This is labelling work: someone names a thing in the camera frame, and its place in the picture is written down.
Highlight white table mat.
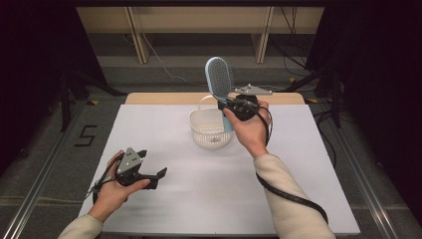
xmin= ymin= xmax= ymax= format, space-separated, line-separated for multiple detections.
xmin=76 ymin=104 xmax=361 ymax=235

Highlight wooden table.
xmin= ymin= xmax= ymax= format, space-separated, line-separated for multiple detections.
xmin=124 ymin=92 xmax=307 ymax=107

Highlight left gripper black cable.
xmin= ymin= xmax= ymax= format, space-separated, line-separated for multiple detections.
xmin=87 ymin=156 xmax=121 ymax=204

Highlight black floor cable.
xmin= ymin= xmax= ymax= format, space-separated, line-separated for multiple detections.
xmin=313 ymin=109 xmax=338 ymax=164

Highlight dark curtain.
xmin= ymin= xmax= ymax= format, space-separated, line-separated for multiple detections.
xmin=0 ymin=5 xmax=107 ymax=175
xmin=304 ymin=5 xmax=422 ymax=228

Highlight person's left hand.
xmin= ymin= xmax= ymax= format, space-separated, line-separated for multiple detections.
xmin=87 ymin=150 xmax=151 ymax=224

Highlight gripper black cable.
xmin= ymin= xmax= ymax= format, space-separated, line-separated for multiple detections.
xmin=254 ymin=105 xmax=329 ymax=226
xmin=87 ymin=156 xmax=121 ymax=204

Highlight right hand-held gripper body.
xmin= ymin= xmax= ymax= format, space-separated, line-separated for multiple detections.
xmin=231 ymin=84 xmax=274 ymax=122

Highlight black metal stand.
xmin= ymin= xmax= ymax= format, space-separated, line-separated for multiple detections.
xmin=279 ymin=65 xmax=343 ymax=129
xmin=59 ymin=70 xmax=127 ymax=132

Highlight light blue hairbrush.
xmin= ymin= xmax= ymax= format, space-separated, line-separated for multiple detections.
xmin=204 ymin=56 xmax=236 ymax=133

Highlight metal floor rail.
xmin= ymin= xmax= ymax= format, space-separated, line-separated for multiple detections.
xmin=325 ymin=114 xmax=400 ymax=239
xmin=0 ymin=99 xmax=87 ymax=239

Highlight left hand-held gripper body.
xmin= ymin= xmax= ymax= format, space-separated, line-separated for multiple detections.
xmin=115 ymin=146 xmax=151 ymax=187

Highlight black hanging cables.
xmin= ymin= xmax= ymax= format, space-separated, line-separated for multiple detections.
xmin=269 ymin=6 xmax=317 ymax=74

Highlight beige wooden bench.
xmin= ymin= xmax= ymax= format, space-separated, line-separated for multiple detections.
xmin=76 ymin=6 xmax=325 ymax=65

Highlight white plastic basket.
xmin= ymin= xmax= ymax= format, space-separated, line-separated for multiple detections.
xmin=188 ymin=95 xmax=235 ymax=149

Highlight person's right hand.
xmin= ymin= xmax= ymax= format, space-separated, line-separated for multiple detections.
xmin=223 ymin=100 xmax=272 ymax=159

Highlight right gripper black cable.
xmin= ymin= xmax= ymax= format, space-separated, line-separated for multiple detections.
xmin=254 ymin=105 xmax=329 ymax=226

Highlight white floor cable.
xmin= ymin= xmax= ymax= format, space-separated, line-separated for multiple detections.
xmin=141 ymin=32 xmax=287 ymax=92

